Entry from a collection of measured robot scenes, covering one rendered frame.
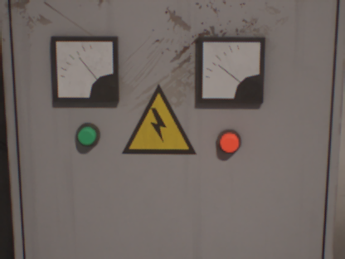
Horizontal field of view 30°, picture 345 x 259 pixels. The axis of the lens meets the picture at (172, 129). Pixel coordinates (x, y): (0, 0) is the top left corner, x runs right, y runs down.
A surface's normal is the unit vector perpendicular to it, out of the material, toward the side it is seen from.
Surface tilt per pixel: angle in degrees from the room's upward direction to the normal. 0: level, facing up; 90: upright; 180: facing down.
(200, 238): 90
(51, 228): 90
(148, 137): 90
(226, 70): 90
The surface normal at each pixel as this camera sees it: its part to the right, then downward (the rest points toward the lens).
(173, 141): -0.03, 0.24
